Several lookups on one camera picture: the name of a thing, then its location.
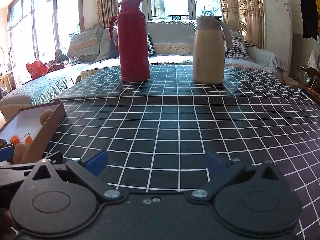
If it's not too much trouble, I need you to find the brown fruit at edge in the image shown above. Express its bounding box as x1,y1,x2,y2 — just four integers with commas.
13,142,30,164

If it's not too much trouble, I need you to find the orange fruit piece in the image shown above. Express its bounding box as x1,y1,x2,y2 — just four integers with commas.
10,135,21,145

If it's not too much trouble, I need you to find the brown cardboard tray box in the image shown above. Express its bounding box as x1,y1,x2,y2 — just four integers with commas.
1,102,66,164

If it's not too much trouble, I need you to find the brown round fruit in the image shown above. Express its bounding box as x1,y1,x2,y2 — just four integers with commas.
40,109,53,126

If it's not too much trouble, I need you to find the black grid tablecloth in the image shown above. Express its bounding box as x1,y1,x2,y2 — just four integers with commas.
46,65,319,239

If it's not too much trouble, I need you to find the red plastic bag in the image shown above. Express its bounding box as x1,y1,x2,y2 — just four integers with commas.
25,59,49,80

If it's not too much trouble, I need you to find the striped back cushion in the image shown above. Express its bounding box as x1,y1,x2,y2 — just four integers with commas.
67,28,103,57

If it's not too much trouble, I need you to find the cream thermos jug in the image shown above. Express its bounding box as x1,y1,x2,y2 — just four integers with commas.
193,16,233,85

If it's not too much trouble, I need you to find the patterned grey cushion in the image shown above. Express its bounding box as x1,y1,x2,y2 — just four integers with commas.
224,36,249,60

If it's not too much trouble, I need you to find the dark blue cushion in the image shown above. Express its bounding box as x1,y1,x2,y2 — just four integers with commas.
108,41,119,59

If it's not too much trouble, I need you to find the red thermos flask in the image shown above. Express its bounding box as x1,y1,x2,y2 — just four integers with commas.
109,0,150,82

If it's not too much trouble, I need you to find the quilted sectional sofa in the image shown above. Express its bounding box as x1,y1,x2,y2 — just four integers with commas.
1,21,286,121

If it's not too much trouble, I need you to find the gold embroidered right curtain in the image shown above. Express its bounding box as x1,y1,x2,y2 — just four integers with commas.
220,0,264,48

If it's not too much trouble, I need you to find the gold middle curtain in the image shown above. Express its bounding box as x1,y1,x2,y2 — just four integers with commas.
96,0,118,29

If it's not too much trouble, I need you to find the white air conditioner unit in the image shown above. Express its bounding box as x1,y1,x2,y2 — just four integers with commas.
263,0,292,76

